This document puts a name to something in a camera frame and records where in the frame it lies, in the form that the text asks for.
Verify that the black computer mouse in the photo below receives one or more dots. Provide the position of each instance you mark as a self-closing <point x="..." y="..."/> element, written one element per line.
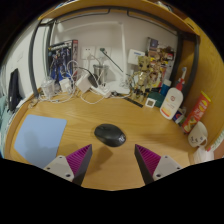
<point x="110" y="134"/>

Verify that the light blue mouse pad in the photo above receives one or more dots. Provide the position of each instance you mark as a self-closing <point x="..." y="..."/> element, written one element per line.
<point x="38" y="140"/>

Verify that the white lotion bottle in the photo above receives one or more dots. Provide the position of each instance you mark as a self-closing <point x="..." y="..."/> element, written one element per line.
<point x="171" y="103"/>

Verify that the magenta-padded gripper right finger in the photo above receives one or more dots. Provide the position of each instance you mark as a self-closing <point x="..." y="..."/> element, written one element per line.
<point x="163" y="166"/>

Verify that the white electric toothbrush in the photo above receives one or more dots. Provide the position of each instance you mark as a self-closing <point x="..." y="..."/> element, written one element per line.
<point x="181" y="80"/>

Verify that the small white square clock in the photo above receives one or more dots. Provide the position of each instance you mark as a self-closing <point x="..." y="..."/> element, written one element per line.
<point x="150" y="102"/>

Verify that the robot model kit box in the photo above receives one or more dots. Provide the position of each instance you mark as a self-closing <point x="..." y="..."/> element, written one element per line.
<point x="61" y="60"/>

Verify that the small white cup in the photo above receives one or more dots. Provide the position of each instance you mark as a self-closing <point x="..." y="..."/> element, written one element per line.
<point x="201" y="155"/>

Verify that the white charger block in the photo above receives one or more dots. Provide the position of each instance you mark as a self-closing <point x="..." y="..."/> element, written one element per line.
<point x="83" y="83"/>
<point x="65" y="85"/>

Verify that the white mug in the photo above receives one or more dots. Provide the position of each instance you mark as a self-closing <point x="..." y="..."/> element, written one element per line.
<point x="198" y="135"/>

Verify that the clear plastic jar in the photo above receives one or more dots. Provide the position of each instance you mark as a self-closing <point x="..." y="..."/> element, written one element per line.
<point x="48" y="87"/>

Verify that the tan robot figurine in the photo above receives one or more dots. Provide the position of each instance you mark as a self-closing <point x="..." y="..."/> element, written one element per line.
<point x="143" y="80"/>

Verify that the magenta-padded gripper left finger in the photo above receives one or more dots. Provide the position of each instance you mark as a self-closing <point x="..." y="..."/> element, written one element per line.
<point x="63" y="166"/>

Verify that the white power strip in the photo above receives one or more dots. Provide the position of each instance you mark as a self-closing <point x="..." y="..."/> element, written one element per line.
<point x="101" y="90"/>

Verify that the red snack can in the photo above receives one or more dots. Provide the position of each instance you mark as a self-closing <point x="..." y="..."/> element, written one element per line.
<point x="196" y="113"/>

